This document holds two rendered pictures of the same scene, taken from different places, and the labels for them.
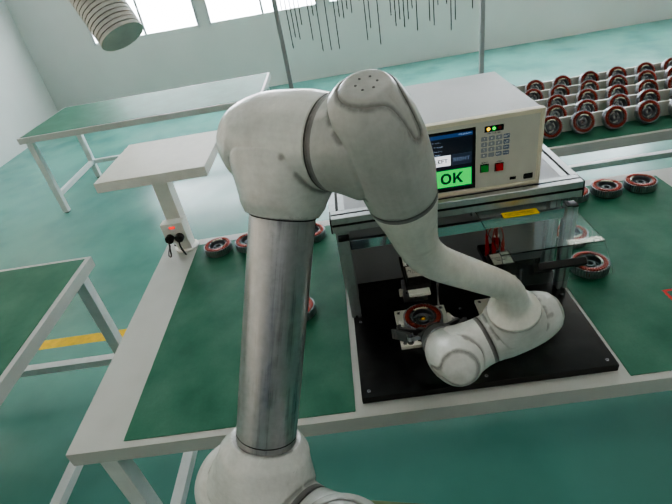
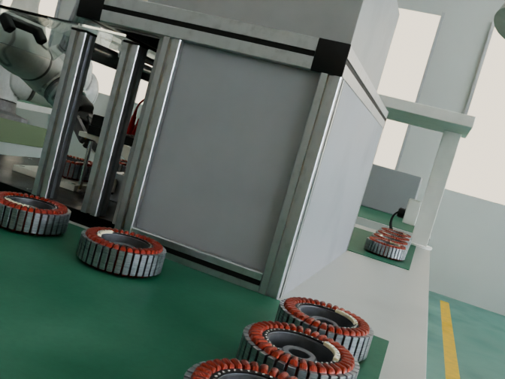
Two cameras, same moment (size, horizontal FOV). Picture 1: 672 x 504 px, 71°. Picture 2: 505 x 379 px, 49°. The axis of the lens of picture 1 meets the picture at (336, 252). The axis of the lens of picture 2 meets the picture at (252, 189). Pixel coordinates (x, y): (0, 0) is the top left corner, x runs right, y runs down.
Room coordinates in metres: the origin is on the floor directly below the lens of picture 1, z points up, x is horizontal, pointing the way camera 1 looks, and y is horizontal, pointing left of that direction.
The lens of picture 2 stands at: (1.60, -1.46, 0.96)
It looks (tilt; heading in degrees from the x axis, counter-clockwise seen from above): 5 degrees down; 103
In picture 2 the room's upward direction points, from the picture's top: 16 degrees clockwise
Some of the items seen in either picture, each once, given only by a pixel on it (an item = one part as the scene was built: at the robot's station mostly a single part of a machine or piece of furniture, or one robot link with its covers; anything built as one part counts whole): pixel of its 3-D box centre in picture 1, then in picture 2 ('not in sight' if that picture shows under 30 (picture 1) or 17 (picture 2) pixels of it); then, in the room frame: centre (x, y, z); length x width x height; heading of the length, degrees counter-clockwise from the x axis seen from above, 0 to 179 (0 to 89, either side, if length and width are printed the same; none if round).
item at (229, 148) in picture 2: not in sight; (222, 164); (1.36, -0.68, 0.91); 0.28 x 0.03 x 0.32; 176
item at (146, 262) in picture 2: not in sight; (122, 251); (1.30, -0.80, 0.77); 0.11 x 0.11 x 0.04
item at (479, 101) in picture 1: (440, 134); (283, 12); (1.30, -0.36, 1.22); 0.44 x 0.39 x 0.20; 86
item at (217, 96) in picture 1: (166, 142); not in sight; (4.45, 1.39, 0.38); 2.10 x 0.90 x 0.75; 86
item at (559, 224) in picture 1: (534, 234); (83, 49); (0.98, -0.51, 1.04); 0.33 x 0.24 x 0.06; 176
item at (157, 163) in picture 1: (184, 210); (400, 174); (1.62, 0.53, 0.98); 0.37 x 0.35 x 0.46; 86
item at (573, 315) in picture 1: (464, 321); (104, 188); (1.00, -0.33, 0.76); 0.64 x 0.47 x 0.02; 86
